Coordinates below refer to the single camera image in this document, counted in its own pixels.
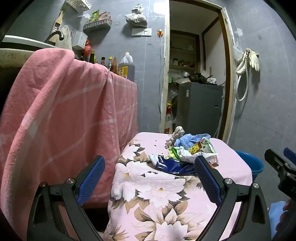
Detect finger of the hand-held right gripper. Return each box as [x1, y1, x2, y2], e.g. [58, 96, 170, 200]
[264, 149, 289, 174]
[283, 147, 296, 166]

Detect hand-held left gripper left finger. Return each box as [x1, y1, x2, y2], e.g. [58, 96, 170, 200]
[27, 156, 106, 241]

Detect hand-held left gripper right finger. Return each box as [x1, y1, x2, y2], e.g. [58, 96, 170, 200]
[194, 155, 271, 241]

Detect blue plastic bucket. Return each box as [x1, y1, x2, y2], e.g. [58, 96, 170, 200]
[236, 151, 264, 183]

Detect white green snack wrapper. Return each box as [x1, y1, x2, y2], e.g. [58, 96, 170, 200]
[168, 138, 219, 164]

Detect yellow red packet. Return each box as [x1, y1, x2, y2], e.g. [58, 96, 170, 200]
[188, 142, 204, 154]

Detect dark blue snack bag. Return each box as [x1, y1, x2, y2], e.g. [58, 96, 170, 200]
[149, 153, 197, 175]

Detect blue towel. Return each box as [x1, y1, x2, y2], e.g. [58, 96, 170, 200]
[173, 133, 211, 149]

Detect striped wrapper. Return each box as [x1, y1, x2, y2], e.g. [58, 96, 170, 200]
[165, 126, 185, 149]

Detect person's right hand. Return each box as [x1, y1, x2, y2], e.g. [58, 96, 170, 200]
[279, 200, 296, 229]

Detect person's blue trouser leg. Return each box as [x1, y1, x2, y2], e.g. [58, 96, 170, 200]
[269, 201, 287, 238]

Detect pink floral table cloth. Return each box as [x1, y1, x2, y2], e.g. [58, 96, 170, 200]
[103, 132, 252, 241]

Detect white red sack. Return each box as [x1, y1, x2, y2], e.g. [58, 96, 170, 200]
[165, 103, 178, 134]

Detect pink checked cloth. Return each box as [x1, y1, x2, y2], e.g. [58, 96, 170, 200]
[0, 47, 139, 240]

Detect grey cabinet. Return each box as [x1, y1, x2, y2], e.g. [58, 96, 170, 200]
[177, 82, 223, 139]

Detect cream rubber glove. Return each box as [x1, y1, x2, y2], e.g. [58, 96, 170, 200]
[236, 48, 251, 75]
[248, 49, 260, 71]

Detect black wok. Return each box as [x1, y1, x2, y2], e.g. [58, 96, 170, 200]
[186, 72, 208, 83]

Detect orange brown pouch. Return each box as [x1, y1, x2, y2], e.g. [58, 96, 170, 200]
[111, 57, 119, 75]

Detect clear plastic bag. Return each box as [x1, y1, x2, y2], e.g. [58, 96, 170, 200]
[232, 42, 243, 61]

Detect large cooking oil jug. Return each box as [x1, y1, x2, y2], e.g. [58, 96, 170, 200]
[117, 52, 136, 81]

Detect red plastic bag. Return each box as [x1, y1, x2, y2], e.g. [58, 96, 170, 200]
[83, 39, 91, 57]

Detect wooden storage shelf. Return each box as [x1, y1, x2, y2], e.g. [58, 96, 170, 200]
[170, 30, 200, 75]

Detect white box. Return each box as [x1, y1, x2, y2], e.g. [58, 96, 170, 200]
[72, 30, 89, 50]

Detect dark faucet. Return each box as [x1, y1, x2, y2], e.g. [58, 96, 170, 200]
[44, 30, 64, 43]

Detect white sink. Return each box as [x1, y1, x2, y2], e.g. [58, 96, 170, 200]
[0, 35, 58, 67]

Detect wooden grater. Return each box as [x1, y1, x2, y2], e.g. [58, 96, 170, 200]
[53, 10, 65, 33]

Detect seasoning packets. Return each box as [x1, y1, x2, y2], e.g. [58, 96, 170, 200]
[91, 10, 110, 23]

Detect hanging filled plastic bag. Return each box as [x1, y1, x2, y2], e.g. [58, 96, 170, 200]
[125, 3, 148, 25]

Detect white plastic basket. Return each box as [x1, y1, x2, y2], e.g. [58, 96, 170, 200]
[65, 0, 92, 12]

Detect white hose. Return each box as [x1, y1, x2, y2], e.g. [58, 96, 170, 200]
[235, 52, 250, 102]

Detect wooden door frame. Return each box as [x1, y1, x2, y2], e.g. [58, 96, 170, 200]
[159, 0, 236, 144]

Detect grey wire wall rack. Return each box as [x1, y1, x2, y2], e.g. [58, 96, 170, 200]
[83, 20, 113, 33]

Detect wall socket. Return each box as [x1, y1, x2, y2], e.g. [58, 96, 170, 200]
[131, 28, 152, 37]

